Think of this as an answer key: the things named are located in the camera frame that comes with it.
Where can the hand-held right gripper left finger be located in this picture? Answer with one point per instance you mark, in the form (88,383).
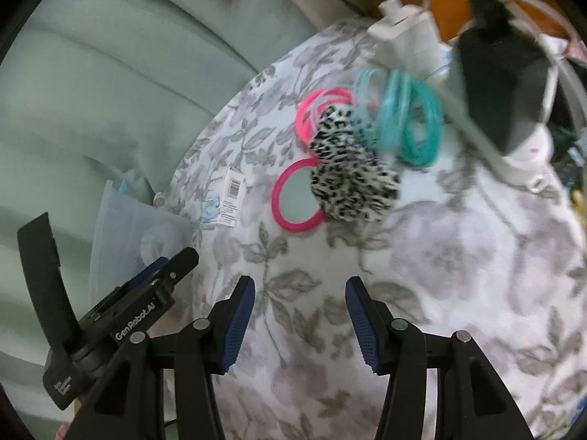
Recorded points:
(236,325)

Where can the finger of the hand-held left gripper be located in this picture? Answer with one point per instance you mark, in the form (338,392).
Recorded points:
(46,275)
(174,266)

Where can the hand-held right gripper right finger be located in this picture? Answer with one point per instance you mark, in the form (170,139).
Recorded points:
(364,325)

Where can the small white cardboard box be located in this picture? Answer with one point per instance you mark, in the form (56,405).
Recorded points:
(224,201)

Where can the pink round mirror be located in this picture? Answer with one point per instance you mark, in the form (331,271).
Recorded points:
(298,197)

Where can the leopard print scrunchie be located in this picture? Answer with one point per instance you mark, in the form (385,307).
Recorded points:
(353,178)

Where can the teal plastic bangles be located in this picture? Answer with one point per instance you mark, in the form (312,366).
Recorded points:
(422,151)

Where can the pink plastic bangles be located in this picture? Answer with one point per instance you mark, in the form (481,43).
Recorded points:
(305,119)

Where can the floral fleece blanket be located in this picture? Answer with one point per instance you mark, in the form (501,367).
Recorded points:
(458,261)

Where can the green curtain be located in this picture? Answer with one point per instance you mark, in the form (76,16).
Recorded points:
(114,78)

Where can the green floral rug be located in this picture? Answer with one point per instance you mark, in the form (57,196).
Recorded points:
(575,146)

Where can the black charger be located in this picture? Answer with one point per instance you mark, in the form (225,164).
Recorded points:
(500,82)

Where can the white charger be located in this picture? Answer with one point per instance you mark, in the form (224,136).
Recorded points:
(408,23)

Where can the white power strip with charger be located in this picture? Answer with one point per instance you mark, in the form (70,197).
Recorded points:
(451,13)

